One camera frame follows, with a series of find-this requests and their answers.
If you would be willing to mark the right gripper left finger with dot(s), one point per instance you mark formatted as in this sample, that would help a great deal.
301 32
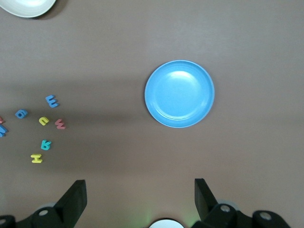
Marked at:
73 202

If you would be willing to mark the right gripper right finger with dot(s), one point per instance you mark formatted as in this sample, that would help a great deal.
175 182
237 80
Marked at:
204 202

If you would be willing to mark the yellow foam letter H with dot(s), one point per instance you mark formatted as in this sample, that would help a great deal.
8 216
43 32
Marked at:
36 158

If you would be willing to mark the teal foam letter R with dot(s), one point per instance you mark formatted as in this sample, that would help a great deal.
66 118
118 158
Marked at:
49 145

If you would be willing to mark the pink foam letter w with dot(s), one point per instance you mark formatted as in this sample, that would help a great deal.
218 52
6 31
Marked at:
60 124

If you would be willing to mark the yellow foam letter u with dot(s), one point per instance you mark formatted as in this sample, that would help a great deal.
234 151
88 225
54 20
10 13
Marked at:
40 121

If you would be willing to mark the blue foam letter N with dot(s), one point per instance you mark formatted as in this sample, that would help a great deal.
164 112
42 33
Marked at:
2 131

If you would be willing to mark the blue foam letter g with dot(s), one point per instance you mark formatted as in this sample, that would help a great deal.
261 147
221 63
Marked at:
24 111

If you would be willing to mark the blue foam letter m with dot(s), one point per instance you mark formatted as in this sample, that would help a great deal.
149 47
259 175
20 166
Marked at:
51 101

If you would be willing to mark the pink foam letter Q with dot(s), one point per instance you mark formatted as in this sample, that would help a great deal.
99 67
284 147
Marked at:
1 119

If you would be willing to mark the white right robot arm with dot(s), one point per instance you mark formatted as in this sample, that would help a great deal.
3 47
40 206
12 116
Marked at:
166 224

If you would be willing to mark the blue round plate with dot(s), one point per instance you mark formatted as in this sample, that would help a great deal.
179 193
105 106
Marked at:
179 94

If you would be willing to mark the brown table cover mat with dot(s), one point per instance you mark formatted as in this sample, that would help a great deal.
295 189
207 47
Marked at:
142 35

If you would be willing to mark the beige round plate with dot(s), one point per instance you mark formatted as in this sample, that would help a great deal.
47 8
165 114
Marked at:
26 7

